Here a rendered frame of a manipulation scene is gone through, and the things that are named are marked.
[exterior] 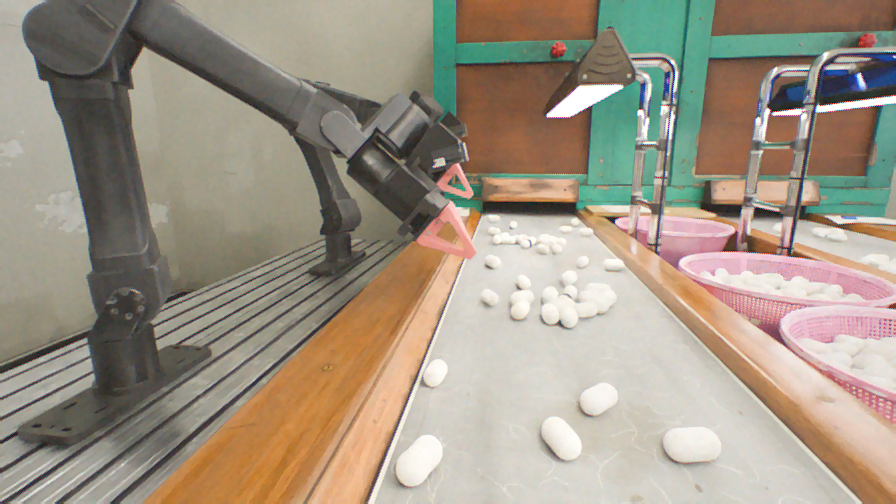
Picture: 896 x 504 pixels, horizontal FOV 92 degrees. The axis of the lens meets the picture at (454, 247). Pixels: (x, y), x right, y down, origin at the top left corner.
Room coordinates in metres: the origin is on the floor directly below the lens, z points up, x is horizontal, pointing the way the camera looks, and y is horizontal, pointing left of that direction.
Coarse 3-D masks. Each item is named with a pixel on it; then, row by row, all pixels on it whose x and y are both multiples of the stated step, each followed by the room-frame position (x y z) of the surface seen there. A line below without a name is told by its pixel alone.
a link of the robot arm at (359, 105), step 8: (304, 80) 1.05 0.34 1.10; (320, 88) 1.04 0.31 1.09; (328, 88) 1.04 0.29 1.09; (336, 96) 1.02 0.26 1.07; (344, 96) 1.01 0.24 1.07; (352, 96) 1.00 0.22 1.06; (360, 96) 1.01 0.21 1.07; (344, 104) 1.01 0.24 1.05; (352, 104) 1.00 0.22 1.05; (360, 104) 0.98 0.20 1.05; (368, 104) 0.97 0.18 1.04; (376, 104) 0.96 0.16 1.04; (360, 112) 0.98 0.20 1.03; (360, 120) 0.98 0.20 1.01
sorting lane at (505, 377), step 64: (512, 256) 0.86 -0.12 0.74; (576, 256) 0.86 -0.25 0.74; (448, 320) 0.52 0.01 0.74; (512, 320) 0.52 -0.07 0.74; (640, 320) 0.52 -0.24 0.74; (448, 384) 0.37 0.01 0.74; (512, 384) 0.37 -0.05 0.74; (576, 384) 0.37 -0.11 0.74; (640, 384) 0.37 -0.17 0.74; (704, 384) 0.37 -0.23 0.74; (448, 448) 0.28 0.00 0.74; (512, 448) 0.28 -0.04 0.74; (640, 448) 0.28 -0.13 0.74; (768, 448) 0.28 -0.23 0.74
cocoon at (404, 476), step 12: (420, 444) 0.25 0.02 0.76; (432, 444) 0.25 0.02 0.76; (408, 456) 0.24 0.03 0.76; (420, 456) 0.24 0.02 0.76; (432, 456) 0.25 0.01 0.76; (396, 468) 0.24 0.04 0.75; (408, 468) 0.24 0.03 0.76; (420, 468) 0.24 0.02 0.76; (432, 468) 0.25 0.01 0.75; (408, 480) 0.23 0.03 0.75; (420, 480) 0.24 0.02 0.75
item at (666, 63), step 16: (576, 64) 0.84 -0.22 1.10; (640, 64) 0.84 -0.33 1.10; (656, 64) 0.84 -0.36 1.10; (672, 64) 0.82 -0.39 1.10; (640, 80) 0.98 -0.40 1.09; (672, 80) 0.83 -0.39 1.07; (640, 96) 0.99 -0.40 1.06; (672, 96) 0.82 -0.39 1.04; (640, 112) 0.98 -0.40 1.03; (672, 112) 0.83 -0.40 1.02; (640, 128) 0.98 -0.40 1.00; (672, 128) 0.83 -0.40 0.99; (640, 144) 0.97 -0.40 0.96; (656, 144) 0.86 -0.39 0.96; (640, 160) 0.98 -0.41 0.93; (656, 160) 0.84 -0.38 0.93; (640, 176) 0.98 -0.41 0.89; (656, 176) 0.83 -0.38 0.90; (640, 192) 0.98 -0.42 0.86; (656, 192) 0.83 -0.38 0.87; (640, 208) 0.98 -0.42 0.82; (656, 208) 0.83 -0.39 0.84; (656, 224) 0.83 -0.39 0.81; (656, 240) 0.82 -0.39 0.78
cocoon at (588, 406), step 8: (600, 384) 0.33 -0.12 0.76; (608, 384) 0.33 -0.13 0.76; (584, 392) 0.32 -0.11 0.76; (592, 392) 0.32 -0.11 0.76; (600, 392) 0.32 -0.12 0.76; (608, 392) 0.32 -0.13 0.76; (616, 392) 0.33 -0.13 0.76; (584, 400) 0.32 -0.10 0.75; (592, 400) 0.31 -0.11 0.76; (600, 400) 0.31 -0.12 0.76; (608, 400) 0.32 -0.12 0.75; (616, 400) 0.32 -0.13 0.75; (584, 408) 0.31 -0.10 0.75; (592, 408) 0.31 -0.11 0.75; (600, 408) 0.31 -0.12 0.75; (608, 408) 0.32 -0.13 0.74
